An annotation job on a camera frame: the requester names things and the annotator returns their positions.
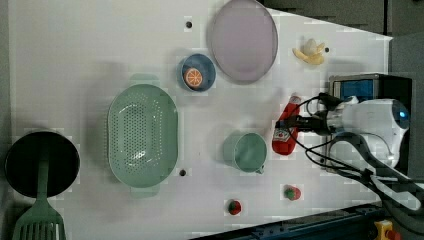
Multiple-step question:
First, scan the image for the red strawberry toy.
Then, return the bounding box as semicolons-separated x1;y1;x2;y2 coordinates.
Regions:
228;200;242;215
284;186;301;201

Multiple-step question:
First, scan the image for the orange slice toy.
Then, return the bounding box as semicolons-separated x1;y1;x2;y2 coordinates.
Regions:
183;68;203;88

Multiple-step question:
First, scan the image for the right red strawberry toy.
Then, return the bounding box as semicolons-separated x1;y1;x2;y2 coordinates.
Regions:
284;186;301;201

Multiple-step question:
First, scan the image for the green perforated colander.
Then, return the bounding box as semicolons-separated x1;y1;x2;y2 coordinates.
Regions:
107;74;179;198

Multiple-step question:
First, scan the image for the yellow red emergency stop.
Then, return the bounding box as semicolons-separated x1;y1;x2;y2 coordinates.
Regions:
374;220;402;240

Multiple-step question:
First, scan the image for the black frying pan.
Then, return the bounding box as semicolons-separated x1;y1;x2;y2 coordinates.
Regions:
4;131;80;198

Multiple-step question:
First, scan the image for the red felt ketchup bottle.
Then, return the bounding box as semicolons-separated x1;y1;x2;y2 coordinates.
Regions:
272;95;301;156

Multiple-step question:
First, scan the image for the green slotted spatula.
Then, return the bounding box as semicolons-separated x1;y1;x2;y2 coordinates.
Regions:
12;159;66;240

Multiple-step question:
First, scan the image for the left red strawberry toy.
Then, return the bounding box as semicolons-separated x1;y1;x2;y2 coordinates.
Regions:
228;200;242;215

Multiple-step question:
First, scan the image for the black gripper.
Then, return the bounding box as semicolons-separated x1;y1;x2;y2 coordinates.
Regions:
275;115;329;134

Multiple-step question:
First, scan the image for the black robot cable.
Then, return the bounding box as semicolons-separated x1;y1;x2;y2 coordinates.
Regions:
293;93;424;234

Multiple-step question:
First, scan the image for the lilac round plate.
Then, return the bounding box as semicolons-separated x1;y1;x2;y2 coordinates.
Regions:
210;0;278;82

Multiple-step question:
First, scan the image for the green mug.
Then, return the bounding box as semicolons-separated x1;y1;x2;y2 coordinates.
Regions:
223;131;267;174

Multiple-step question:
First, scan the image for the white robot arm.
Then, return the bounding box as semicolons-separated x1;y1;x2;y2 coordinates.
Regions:
275;93;423;215

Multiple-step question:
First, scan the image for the peeled banana toy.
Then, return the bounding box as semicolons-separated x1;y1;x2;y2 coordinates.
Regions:
292;39;325;65

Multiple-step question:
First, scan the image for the blue small bowl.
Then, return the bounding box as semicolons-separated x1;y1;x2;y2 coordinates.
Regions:
177;54;216;92

